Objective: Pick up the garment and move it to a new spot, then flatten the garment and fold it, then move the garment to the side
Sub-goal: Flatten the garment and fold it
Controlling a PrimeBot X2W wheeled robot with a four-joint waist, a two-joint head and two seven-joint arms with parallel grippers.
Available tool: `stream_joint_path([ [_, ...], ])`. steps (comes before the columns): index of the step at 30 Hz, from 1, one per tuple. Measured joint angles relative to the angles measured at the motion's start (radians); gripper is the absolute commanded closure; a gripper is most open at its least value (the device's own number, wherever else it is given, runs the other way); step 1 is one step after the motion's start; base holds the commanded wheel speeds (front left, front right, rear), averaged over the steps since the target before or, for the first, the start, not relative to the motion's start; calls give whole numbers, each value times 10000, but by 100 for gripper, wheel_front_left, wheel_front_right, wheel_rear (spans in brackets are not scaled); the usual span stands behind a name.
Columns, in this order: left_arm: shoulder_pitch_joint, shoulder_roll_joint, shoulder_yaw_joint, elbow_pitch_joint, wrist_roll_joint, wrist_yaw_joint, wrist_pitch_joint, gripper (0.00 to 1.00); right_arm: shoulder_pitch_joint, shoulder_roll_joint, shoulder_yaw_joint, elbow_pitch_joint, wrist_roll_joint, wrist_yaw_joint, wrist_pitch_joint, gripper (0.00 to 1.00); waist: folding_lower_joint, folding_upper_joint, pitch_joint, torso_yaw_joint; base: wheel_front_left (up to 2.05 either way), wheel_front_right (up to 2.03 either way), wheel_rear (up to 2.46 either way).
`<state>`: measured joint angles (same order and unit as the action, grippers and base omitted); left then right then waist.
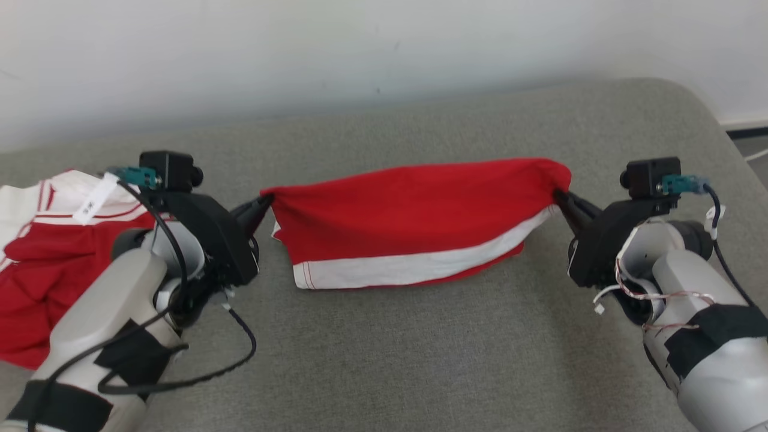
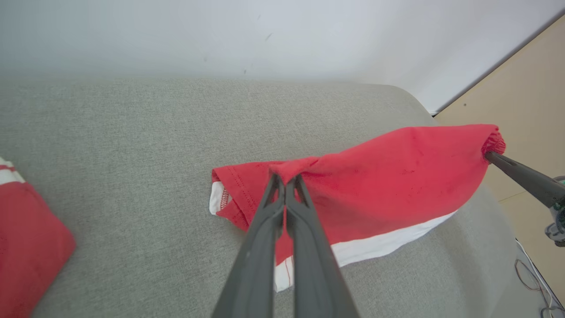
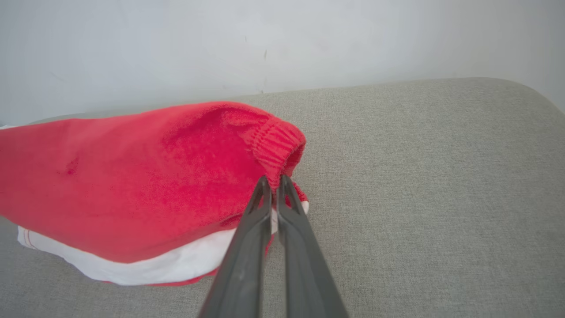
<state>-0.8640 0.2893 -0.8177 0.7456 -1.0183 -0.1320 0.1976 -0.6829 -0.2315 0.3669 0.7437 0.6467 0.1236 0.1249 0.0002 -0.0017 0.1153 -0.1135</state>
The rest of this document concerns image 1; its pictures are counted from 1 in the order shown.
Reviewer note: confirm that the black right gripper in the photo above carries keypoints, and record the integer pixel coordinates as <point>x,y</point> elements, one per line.
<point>600,252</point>

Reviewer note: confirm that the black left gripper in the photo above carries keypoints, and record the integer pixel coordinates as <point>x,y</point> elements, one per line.
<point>222,246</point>

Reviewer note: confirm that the red shorts with white stripe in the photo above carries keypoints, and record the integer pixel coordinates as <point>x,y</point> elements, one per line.
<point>408,216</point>

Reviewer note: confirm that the red white basketball jersey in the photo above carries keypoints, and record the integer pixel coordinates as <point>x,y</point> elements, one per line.
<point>48,276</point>

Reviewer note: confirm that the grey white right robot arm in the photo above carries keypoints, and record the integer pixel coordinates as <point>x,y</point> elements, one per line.
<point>714,360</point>

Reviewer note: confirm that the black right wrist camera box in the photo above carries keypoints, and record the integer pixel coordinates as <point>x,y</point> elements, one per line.
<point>648,177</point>

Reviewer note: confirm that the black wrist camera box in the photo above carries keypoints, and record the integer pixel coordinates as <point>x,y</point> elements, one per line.
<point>171,171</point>
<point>648,177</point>

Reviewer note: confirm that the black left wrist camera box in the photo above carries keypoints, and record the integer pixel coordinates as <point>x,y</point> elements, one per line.
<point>171,171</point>

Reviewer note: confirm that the teal right camera connector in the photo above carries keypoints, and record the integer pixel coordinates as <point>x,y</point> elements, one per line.
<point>684,185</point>

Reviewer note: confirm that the teal camera connector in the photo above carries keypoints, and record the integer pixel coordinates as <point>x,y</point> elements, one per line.
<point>684,185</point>
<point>138,177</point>

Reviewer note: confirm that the teal left camera connector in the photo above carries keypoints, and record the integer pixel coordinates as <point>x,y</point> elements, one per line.
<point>138,177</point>

